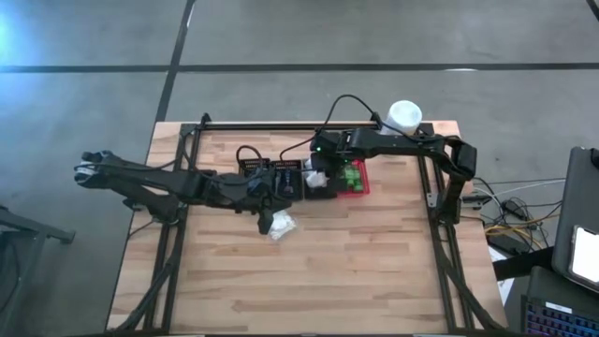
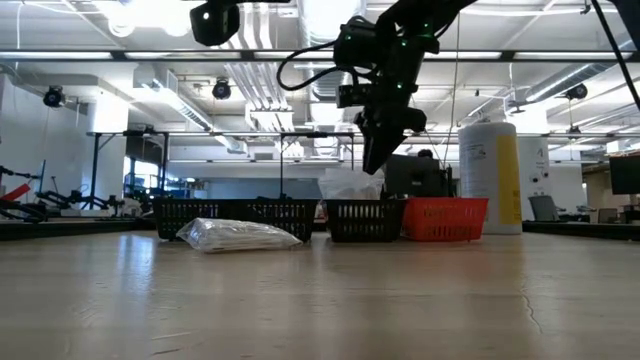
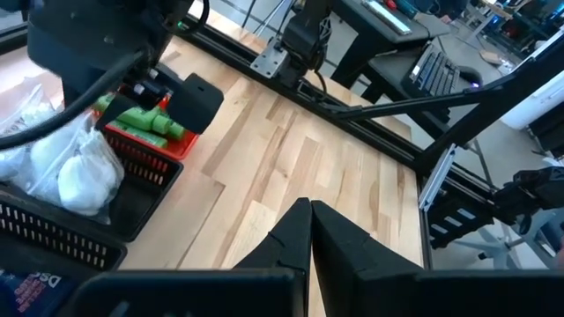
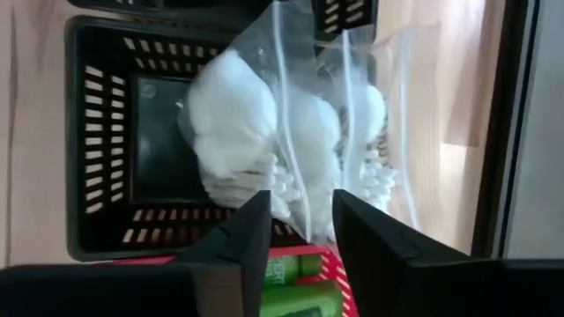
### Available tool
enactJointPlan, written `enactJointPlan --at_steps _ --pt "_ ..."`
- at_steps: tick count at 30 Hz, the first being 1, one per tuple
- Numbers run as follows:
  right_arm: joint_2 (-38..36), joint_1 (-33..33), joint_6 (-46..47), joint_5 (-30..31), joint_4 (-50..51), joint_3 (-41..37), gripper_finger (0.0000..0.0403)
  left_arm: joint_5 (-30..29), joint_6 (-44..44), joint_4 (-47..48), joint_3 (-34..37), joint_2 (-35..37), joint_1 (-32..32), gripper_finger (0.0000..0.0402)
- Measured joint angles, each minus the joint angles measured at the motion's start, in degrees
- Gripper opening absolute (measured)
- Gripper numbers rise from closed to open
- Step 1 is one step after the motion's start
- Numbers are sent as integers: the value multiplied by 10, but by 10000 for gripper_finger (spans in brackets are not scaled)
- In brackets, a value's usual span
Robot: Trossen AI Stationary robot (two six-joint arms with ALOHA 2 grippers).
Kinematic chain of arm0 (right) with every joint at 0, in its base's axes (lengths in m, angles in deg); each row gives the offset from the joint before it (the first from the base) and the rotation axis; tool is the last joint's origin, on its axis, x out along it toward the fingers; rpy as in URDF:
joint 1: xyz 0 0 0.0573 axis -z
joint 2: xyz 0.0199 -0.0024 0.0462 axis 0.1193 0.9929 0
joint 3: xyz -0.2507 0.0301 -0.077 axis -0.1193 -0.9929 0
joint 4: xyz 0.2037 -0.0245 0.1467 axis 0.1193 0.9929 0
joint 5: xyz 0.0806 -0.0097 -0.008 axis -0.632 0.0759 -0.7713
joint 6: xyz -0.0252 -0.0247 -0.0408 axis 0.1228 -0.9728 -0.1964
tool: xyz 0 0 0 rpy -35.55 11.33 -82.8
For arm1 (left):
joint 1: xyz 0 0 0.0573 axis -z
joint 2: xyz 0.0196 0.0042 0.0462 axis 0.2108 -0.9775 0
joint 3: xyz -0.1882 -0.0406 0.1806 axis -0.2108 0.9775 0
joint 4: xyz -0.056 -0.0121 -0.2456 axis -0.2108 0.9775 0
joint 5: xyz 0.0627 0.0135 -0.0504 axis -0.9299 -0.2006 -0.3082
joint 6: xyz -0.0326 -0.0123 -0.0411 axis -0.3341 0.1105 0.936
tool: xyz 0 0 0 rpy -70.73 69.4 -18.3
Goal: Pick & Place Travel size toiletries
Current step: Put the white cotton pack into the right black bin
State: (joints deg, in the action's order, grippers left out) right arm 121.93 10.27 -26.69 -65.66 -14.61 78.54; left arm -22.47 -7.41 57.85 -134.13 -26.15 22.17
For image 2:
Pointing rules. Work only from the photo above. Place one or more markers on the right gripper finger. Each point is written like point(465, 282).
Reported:
point(380, 150)

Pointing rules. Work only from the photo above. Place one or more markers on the clear bag of cotton balls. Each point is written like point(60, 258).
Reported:
point(235, 235)
point(350, 187)

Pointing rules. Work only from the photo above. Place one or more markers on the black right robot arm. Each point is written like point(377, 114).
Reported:
point(425, 12)

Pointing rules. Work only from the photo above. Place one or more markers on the black background robot arm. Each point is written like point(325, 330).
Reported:
point(60, 200)

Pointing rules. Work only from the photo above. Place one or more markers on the person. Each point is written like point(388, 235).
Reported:
point(426, 153)

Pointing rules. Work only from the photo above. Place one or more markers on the dark desktop monitor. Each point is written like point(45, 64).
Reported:
point(425, 180)
point(625, 175)

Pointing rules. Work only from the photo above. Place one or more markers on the black plastic basket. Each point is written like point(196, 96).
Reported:
point(167, 217)
point(302, 215)
point(365, 220)

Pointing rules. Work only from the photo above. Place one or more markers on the red plastic basket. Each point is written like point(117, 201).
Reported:
point(445, 220)

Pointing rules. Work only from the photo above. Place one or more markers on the white yellow wipes canister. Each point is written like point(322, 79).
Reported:
point(480, 190)

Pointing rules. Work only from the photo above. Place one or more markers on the black ceiling spotlight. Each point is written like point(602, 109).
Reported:
point(221, 90)
point(53, 96)
point(576, 91)

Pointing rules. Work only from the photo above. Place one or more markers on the grey office chair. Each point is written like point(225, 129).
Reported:
point(544, 207)

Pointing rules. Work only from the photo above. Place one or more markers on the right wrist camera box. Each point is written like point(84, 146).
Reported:
point(355, 96)

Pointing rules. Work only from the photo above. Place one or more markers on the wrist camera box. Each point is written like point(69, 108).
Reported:
point(355, 96)
point(215, 22)

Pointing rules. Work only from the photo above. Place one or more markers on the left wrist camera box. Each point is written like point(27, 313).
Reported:
point(215, 22)

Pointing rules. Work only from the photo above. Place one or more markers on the black rack frame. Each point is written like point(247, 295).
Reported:
point(94, 170)

